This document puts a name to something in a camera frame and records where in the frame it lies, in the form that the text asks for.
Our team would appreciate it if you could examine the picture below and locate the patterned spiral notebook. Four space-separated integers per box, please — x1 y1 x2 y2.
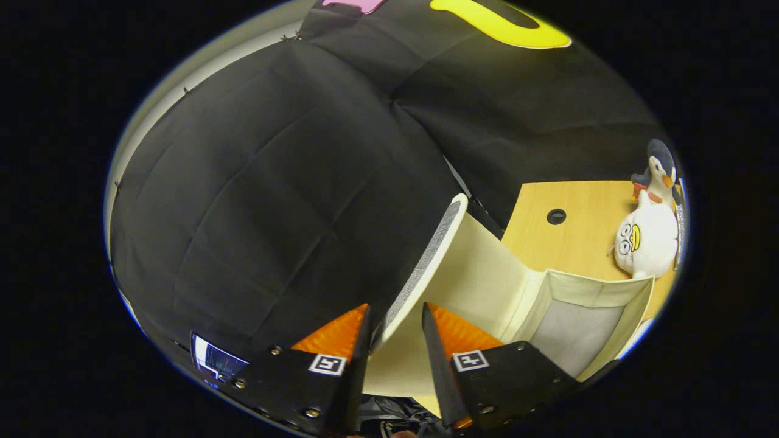
672 201 688 271

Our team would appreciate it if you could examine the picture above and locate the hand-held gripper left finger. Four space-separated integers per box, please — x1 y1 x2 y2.
226 303 373 437

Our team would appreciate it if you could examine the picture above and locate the open laptop computer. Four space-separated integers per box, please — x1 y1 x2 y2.
190 332 250 385

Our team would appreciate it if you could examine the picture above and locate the white duck plush toy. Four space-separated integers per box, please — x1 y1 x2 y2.
609 190 680 279

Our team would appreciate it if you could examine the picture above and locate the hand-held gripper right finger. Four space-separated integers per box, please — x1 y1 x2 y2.
421 302 582 429

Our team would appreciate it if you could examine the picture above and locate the cream fabric storage box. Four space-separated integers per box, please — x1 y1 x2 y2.
364 193 657 399

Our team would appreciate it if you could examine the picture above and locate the grey penguin plush toy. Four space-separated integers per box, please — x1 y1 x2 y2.
631 139 678 207

